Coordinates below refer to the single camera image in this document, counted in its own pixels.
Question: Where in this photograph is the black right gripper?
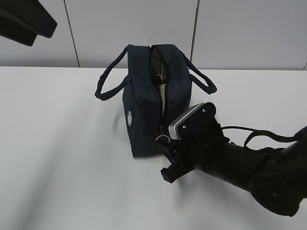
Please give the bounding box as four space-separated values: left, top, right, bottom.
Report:
161 135 230 183

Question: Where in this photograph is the dark navy fabric lunch bag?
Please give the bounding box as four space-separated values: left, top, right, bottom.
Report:
95 44 217 158

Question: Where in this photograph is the glass container with green lid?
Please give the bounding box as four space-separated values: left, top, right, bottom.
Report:
158 84 166 114

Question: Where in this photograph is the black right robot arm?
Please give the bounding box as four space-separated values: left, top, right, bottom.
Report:
161 128 307 217

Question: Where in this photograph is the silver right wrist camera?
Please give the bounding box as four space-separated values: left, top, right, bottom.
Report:
168 102 216 140

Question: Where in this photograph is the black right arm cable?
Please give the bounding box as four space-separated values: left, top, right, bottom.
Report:
220 126 303 149

